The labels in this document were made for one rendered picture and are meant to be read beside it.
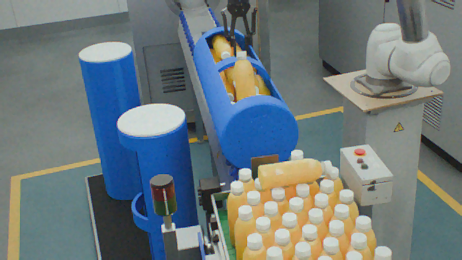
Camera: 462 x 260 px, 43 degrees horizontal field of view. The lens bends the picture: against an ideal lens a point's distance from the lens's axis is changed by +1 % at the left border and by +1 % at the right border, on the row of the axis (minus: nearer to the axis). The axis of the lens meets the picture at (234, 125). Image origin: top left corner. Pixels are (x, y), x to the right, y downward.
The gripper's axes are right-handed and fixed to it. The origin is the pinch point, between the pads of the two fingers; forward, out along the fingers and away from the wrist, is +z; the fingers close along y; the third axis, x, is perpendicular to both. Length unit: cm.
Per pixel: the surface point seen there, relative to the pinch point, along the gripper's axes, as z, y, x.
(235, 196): 28, 13, 53
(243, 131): 23.5, 4.1, 21.3
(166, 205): 18, 34, 68
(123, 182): 109, 58, -93
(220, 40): 16, 0, -56
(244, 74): 8.3, 0.3, 6.4
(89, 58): 34, 64, -98
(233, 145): 28.8, 8.0, 21.3
